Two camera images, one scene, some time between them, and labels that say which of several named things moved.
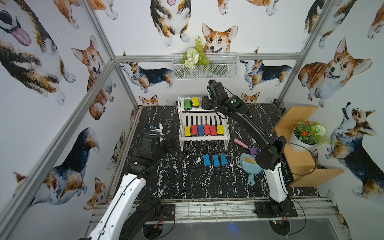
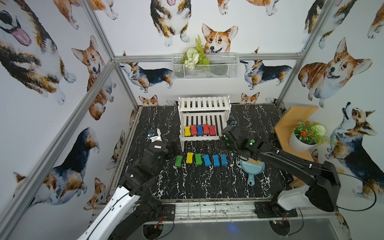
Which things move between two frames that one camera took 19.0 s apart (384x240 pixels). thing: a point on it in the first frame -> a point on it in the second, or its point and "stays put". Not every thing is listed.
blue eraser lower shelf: (200, 130) stays put
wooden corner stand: (302, 165) stays put
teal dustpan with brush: (249, 165) stays put
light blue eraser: (216, 160) stays put
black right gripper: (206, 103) -> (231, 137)
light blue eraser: (224, 159) stays put
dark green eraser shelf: (187, 104) -> (178, 161)
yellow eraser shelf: (195, 101) -> (189, 156)
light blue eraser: (206, 160) stays put
